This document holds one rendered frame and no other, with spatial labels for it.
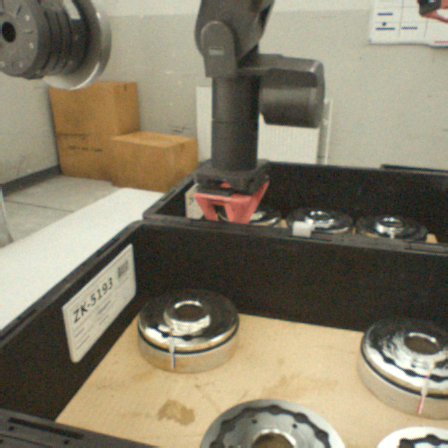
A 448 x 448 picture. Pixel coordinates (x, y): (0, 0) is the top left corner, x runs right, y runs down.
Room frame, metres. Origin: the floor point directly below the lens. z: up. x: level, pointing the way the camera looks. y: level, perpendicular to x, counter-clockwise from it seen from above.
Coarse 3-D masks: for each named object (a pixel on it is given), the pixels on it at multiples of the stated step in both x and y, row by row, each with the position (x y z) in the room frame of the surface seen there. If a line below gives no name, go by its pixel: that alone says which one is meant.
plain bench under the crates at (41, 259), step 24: (120, 192) 1.25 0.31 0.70; (144, 192) 1.25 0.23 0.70; (72, 216) 1.06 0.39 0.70; (96, 216) 1.06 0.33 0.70; (120, 216) 1.06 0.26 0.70; (24, 240) 0.91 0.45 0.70; (48, 240) 0.91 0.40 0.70; (72, 240) 0.91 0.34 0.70; (96, 240) 0.91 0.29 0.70; (0, 264) 0.79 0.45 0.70; (24, 264) 0.79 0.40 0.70; (48, 264) 0.79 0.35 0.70; (72, 264) 0.79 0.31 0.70; (0, 288) 0.70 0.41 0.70; (24, 288) 0.70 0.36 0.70; (48, 288) 0.70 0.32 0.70; (0, 312) 0.62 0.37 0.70
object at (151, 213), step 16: (208, 160) 0.74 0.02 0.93; (192, 176) 0.64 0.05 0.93; (416, 176) 0.66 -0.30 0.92; (432, 176) 0.65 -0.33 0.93; (176, 192) 0.56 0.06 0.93; (160, 208) 0.51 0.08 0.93; (208, 224) 0.45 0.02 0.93; (224, 224) 0.45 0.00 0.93; (240, 224) 0.45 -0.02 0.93; (352, 240) 0.41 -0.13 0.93; (368, 240) 0.41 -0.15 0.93; (384, 240) 0.41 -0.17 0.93; (400, 240) 0.41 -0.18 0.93
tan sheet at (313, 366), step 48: (240, 336) 0.38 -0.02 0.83; (288, 336) 0.38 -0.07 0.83; (336, 336) 0.38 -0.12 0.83; (96, 384) 0.31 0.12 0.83; (144, 384) 0.31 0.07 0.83; (192, 384) 0.31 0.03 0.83; (240, 384) 0.31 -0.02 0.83; (288, 384) 0.31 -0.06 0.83; (336, 384) 0.31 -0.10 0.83; (144, 432) 0.26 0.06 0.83; (192, 432) 0.26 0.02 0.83; (336, 432) 0.26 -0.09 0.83; (384, 432) 0.26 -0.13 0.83
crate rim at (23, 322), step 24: (120, 240) 0.41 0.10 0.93; (264, 240) 0.42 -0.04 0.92; (288, 240) 0.41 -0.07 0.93; (312, 240) 0.41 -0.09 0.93; (336, 240) 0.41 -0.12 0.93; (96, 264) 0.36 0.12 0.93; (72, 288) 0.32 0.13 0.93; (24, 312) 0.28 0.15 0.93; (0, 336) 0.25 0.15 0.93; (0, 432) 0.17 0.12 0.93; (24, 432) 0.17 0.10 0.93; (48, 432) 0.17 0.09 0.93; (72, 432) 0.17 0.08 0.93; (96, 432) 0.17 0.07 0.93
